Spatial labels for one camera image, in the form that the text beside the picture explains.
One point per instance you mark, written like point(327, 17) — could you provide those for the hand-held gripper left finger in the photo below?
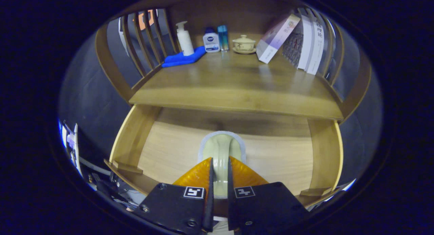
point(169, 208)

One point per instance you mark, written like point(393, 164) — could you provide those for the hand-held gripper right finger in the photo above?
point(268, 208)

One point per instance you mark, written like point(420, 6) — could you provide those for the wooden drawer with dark knob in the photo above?
point(169, 150)

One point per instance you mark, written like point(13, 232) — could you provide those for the wooden countertop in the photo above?
point(230, 82)

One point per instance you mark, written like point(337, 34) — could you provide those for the wooden cabinet with slatted shelf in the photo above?
point(237, 16)

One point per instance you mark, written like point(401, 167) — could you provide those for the blue folded cloth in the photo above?
point(179, 60)

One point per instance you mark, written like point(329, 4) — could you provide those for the dark patterned book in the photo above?
point(293, 46)

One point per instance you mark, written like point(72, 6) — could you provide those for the beige lidded tea cup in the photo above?
point(244, 44)

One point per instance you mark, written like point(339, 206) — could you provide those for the white book with black print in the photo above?
point(317, 48)

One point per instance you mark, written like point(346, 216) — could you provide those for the white pump bottle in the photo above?
point(185, 40)

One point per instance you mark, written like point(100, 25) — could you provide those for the purple and white book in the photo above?
point(276, 38)

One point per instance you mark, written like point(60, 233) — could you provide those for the thin white book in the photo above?
point(306, 41)

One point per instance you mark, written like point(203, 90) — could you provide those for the white lotion bottle blue label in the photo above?
point(211, 41)

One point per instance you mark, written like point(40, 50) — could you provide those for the teal slim bottle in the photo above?
point(223, 38)

